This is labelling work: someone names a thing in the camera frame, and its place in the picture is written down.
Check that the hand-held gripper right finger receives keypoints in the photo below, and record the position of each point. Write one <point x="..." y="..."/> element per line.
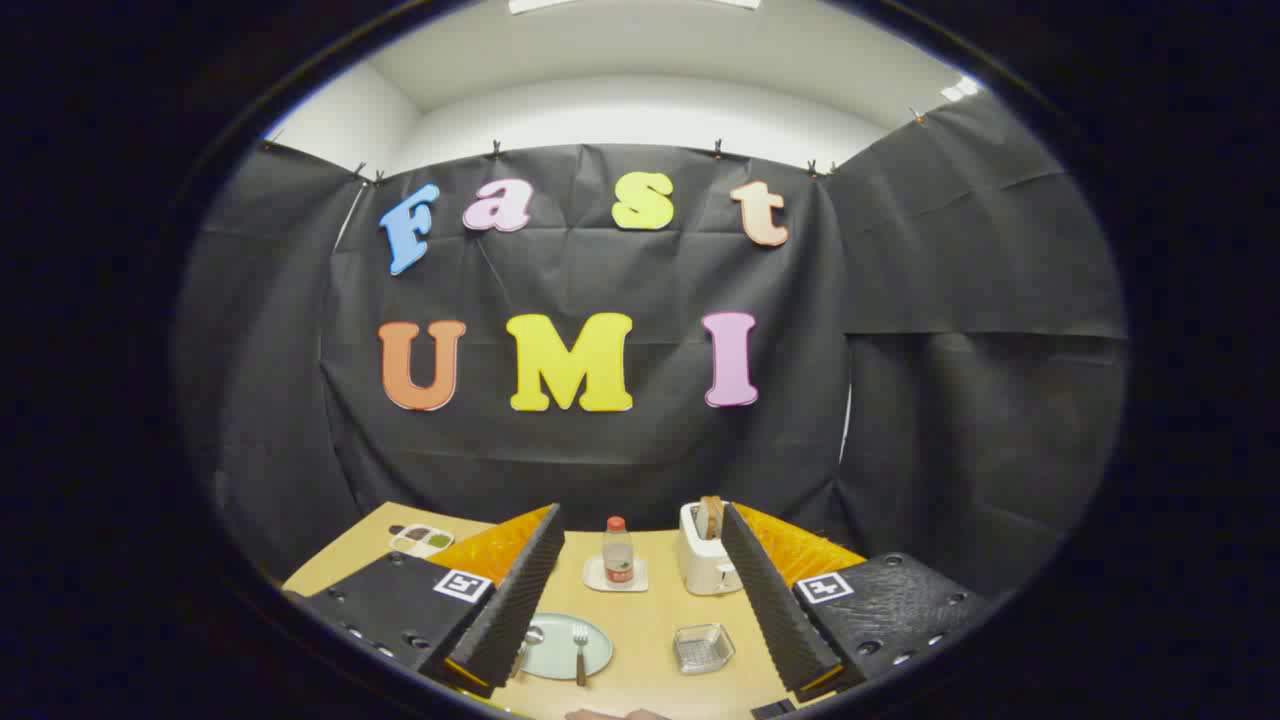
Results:
<point x="770" y="600"/>

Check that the white square coaster tray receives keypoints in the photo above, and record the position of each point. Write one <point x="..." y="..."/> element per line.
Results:
<point x="641" y="583"/>

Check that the perforated metal basket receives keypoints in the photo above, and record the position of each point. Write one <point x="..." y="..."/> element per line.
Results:
<point x="703" y="648"/>

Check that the red-capped water bottle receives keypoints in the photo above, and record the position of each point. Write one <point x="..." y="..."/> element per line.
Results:
<point x="618" y="555"/>

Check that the black table clamp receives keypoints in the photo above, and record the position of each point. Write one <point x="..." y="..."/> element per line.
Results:
<point x="772" y="710"/>

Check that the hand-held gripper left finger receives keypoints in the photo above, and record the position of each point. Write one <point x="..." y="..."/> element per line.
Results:
<point x="520" y="600"/>

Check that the toast bread slice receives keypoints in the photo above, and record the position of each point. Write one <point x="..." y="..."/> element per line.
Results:
<point x="710" y="515"/>

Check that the white divided sauce dish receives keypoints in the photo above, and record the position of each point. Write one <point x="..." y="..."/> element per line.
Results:
<point x="420" y="540"/>

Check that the light green plate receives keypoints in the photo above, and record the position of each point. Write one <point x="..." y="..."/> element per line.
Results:
<point x="556" y="650"/>

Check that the white toaster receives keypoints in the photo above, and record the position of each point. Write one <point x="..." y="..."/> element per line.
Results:
<point x="700" y="565"/>

